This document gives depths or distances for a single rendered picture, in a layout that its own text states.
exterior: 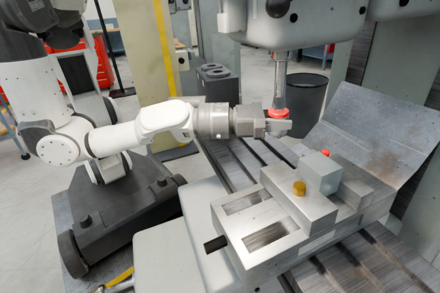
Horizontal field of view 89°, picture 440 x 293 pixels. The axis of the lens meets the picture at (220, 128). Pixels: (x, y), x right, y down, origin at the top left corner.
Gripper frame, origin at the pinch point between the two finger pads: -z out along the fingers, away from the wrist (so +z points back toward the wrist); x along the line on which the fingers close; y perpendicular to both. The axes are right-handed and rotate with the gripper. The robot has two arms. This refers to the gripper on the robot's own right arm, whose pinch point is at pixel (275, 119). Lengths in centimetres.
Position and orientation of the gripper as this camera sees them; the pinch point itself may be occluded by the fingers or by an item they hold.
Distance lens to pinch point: 54.1
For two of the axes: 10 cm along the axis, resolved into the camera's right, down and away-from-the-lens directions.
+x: 0.6, -4.9, 8.7
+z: -10.0, 0.2, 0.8
